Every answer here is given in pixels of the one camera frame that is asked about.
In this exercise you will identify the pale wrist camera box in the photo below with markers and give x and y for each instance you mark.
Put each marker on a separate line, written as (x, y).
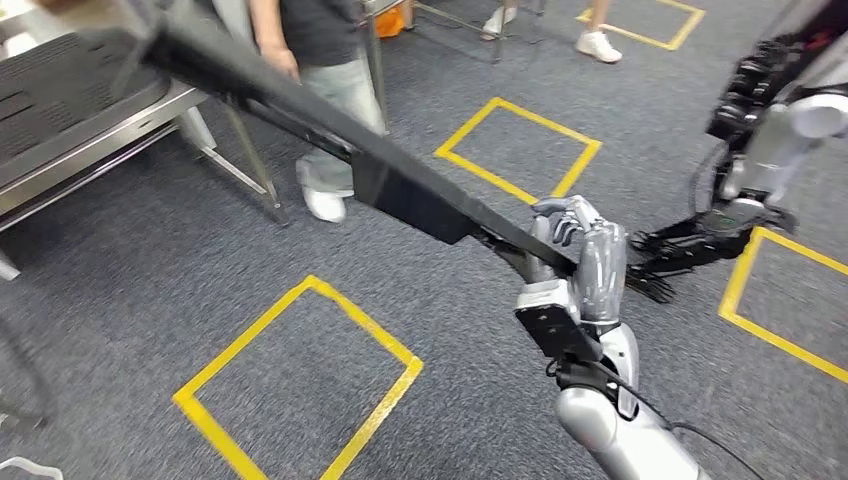
(556, 331)

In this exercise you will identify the yellow floor tape square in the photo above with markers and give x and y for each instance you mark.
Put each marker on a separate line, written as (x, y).
(689, 26)
(312, 285)
(497, 104)
(736, 278)

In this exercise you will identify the orange bag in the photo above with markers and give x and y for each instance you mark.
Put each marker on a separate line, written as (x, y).
(391, 23)

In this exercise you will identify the black plastic panel part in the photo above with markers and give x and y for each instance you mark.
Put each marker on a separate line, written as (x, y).
(397, 192)

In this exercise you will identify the steel workbench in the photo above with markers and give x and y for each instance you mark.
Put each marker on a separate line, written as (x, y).
(99, 142)

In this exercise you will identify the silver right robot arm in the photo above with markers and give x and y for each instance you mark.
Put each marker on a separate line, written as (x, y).
(616, 437)

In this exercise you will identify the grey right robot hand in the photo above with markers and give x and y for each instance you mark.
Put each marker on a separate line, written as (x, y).
(599, 272)

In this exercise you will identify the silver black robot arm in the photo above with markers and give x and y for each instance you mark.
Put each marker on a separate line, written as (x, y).
(768, 146)

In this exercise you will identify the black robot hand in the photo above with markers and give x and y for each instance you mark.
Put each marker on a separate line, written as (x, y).
(702, 238)

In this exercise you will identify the person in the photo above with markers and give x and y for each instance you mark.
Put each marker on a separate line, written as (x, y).
(338, 86)
(599, 46)

